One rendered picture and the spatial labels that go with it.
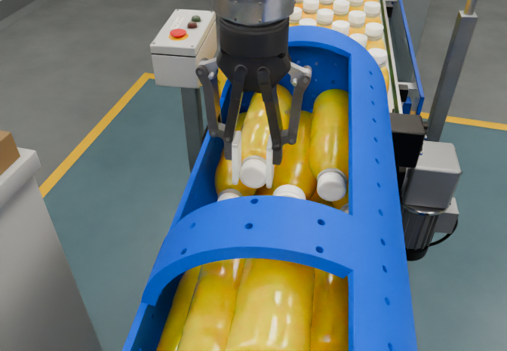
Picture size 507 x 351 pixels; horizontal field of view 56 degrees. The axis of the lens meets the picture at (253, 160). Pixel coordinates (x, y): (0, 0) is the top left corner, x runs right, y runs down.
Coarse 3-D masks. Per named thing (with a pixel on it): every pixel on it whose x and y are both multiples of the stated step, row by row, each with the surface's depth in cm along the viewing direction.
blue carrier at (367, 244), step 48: (288, 48) 78; (336, 48) 71; (384, 96) 73; (384, 144) 61; (192, 192) 65; (384, 192) 53; (192, 240) 44; (240, 240) 42; (288, 240) 41; (336, 240) 42; (384, 240) 47; (384, 288) 42; (144, 336) 50; (384, 336) 38
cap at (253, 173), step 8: (248, 160) 65; (256, 160) 64; (248, 168) 64; (256, 168) 63; (264, 168) 64; (240, 176) 65; (248, 176) 64; (256, 176) 64; (264, 176) 64; (248, 184) 65; (256, 184) 65; (264, 184) 65
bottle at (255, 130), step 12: (252, 96) 79; (288, 96) 78; (252, 108) 74; (264, 108) 72; (288, 108) 76; (252, 120) 70; (264, 120) 69; (288, 120) 74; (252, 132) 67; (264, 132) 67; (252, 144) 66; (264, 144) 66; (252, 156) 65; (264, 156) 66
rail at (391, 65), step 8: (384, 0) 152; (384, 8) 146; (384, 16) 143; (384, 24) 141; (384, 32) 139; (392, 56) 122; (392, 64) 119; (392, 72) 116; (392, 80) 115; (392, 88) 114; (400, 104) 104; (400, 112) 102
